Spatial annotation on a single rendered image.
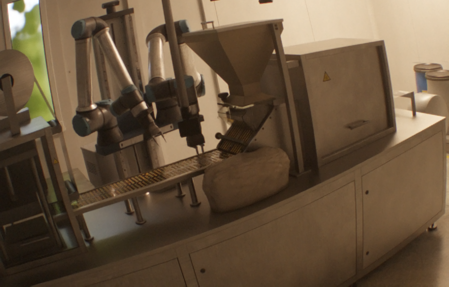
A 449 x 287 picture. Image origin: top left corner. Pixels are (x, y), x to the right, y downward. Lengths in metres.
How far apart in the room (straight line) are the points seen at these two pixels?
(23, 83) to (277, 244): 1.29
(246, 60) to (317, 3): 3.55
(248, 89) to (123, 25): 1.37
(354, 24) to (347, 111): 3.66
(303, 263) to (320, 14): 3.87
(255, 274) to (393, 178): 0.94
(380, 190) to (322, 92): 0.61
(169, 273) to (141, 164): 1.66
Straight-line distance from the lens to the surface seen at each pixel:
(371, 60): 2.62
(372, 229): 2.55
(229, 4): 4.97
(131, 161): 3.42
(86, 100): 2.91
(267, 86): 2.52
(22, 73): 1.89
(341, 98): 2.45
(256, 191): 2.07
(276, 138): 2.29
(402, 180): 2.65
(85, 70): 2.87
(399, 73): 6.22
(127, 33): 3.33
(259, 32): 2.16
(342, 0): 5.97
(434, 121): 2.91
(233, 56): 2.14
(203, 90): 3.24
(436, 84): 4.60
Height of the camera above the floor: 1.59
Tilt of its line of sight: 15 degrees down
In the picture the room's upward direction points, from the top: 11 degrees counter-clockwise
